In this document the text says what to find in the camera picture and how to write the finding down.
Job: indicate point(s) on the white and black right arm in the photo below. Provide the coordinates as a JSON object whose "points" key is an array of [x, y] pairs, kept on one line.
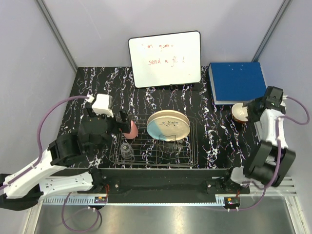
{"points": [[271, 160]]}

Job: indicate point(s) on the pink and cream plate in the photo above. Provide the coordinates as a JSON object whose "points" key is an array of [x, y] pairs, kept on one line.
{"points": [[175, 114]]}

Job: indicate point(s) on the metal wire dish rack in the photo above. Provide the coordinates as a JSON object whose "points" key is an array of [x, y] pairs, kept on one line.
{"points": [[149, 152]]}

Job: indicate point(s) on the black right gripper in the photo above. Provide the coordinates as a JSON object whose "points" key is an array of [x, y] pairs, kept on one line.
{"points": [[252, 117]]}

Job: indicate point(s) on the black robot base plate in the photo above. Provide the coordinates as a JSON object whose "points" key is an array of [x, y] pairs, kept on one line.
{"points": [[165, 186]]}

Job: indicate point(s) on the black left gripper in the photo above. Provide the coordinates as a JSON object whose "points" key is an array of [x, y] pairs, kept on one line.
{"points": [[125, 126]]}

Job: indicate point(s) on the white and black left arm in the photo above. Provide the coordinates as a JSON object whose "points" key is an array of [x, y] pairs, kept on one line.
{"points": [[30, 185]]}

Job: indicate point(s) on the blue binder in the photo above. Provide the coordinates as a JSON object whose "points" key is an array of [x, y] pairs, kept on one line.
{"points": [[234, 82]]}

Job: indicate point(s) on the small whiteboard with red writing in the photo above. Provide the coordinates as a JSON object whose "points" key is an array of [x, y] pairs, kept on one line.
{"points": [[164, 60]]}

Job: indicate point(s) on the blue and cream plate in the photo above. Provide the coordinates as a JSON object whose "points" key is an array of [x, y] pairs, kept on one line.
{"points": [[167, 128]]}

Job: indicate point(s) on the white cable duct strip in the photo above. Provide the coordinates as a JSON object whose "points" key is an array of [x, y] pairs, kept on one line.
{"points": [[75, 200]]}

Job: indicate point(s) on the clear drinking glass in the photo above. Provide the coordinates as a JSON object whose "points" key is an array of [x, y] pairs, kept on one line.
{"points": [[126, 151]]}

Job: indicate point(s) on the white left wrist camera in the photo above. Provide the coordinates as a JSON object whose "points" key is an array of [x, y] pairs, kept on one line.
{"points": [[100, 105]]}

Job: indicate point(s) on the pink plastic cup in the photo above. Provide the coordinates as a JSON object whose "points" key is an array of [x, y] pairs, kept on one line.
{"points": [[133, 132]]}

